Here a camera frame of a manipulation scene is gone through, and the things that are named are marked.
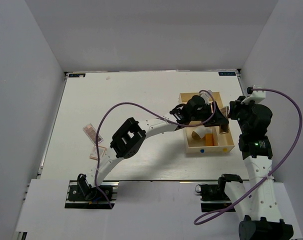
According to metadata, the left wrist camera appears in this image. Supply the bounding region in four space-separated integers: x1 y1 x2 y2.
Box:
199 90 213 102

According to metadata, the dark xdof label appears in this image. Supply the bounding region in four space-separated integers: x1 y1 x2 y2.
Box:
218 71 236 76
68 73 86 78

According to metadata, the brown ten-pan eyeshadow palette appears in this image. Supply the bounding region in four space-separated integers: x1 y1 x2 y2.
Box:
82 123 103 144

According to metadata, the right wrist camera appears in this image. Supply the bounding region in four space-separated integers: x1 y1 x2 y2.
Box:
241 85 266 105

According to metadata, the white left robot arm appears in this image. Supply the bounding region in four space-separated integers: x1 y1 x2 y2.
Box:
77 92 229 201

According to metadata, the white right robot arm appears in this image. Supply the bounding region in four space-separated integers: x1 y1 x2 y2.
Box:
228 96 294 240

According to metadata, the dark XDOF label left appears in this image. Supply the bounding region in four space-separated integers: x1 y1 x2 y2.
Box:
68 73 86 78

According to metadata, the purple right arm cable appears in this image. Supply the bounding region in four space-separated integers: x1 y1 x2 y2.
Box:
193 86 303 226

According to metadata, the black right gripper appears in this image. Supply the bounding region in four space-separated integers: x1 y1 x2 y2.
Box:
227 95 257 134

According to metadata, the small pink compact palette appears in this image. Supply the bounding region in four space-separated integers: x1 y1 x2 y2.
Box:
88 146 108 162

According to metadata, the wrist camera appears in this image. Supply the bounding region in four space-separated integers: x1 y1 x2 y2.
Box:
199 90 213 102
241 85 266 105

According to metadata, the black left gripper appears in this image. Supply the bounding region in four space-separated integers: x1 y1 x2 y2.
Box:
190 101 229 128

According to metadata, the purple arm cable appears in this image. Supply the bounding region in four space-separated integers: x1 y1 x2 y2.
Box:
193 86 303 226
93 89 216 210

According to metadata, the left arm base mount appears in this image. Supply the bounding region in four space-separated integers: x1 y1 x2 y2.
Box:
64 181 118 210

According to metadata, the dark XDOF label right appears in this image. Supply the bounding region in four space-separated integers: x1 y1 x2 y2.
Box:
218 71 236 76

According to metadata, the silver mirrored eyeshadow palette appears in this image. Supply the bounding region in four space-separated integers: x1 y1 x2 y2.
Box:
219 106 230 134

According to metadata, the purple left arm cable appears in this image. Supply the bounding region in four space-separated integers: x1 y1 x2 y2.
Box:
93 89 216 210

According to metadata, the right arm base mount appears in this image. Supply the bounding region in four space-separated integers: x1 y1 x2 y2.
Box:
195 173 243 213

